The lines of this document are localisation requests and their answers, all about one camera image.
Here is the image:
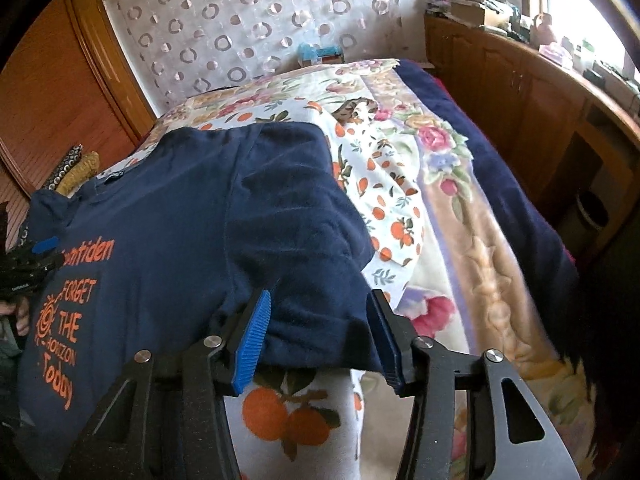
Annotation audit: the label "pink tissue pack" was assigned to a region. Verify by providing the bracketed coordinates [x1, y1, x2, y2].
[540, 42, 573, 66]

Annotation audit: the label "blue box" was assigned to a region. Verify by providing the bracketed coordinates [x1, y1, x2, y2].
[297, 42, 346, 67]

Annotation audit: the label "pink jug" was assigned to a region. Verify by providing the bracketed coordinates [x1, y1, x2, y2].
[530, 12, 556, 48]

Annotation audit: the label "patterned pillows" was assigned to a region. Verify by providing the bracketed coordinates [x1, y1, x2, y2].
[42, 144, 86, 192]

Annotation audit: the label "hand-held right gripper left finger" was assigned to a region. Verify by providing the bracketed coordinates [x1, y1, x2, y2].
[59, 289, 273, 480]

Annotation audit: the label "person's left hand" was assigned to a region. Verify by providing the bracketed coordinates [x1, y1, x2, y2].
[12, 297, 32, 336]

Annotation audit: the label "sheer curtain with circles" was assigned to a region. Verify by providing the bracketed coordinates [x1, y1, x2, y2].
[102, 0, 406, 116]

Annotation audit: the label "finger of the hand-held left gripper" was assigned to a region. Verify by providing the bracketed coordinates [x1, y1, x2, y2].
[10, 252, 66, 282]
[17, 234, 62, 260]

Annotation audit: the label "white orange-print bed sheet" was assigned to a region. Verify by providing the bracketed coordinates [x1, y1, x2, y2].
[97, 95, 431, 480]

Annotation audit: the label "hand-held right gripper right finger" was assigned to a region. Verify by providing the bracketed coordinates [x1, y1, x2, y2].
[365, 289, 583, 480]

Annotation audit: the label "navy blanket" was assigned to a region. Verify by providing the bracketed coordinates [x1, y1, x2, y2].
[400, 58, 581, 341]

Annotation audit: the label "window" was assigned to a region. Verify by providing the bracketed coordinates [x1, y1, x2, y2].
[520, 0, 640, 91]

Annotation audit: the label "navy t-shirt with orange print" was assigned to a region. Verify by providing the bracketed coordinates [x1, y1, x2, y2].
[17, 122, 388, 461]

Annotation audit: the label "wooden wardrobe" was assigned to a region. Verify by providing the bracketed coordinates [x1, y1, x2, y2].
[0, 0, 156, 196]

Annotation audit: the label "dark waste bin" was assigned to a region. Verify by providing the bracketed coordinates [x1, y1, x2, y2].
[575, 190, 608, 233]

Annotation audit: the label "yellow knitted folded cloth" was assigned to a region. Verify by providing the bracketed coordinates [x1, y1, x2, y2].
[55, 152, 103, 195]

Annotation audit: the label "floral blanket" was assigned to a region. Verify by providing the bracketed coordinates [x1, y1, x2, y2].
[170, 57, 596, 480]

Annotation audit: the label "cardboard box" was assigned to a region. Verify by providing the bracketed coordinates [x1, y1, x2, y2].
[450, 0, 501, 28]

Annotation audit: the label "wooden cabinet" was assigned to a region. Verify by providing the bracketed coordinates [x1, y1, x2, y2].
[424, 12, 640, 281]

